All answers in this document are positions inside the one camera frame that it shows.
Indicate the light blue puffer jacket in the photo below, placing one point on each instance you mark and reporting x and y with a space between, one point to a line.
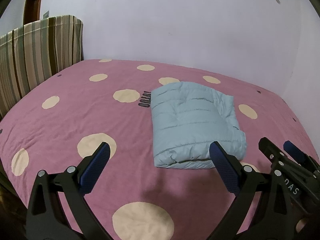
186 118

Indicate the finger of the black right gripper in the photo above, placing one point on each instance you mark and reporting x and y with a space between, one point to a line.
306 161
275 155

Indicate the striped fabric headboard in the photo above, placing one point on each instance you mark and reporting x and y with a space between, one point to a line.
35 52

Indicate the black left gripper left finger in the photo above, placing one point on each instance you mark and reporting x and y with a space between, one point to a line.
46 218

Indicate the pink polka dot bed sheet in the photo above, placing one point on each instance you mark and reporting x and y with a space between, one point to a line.
66 118

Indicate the brown wooden door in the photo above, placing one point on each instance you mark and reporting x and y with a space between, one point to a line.
31 11

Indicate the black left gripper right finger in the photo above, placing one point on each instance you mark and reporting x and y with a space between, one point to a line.
273 217

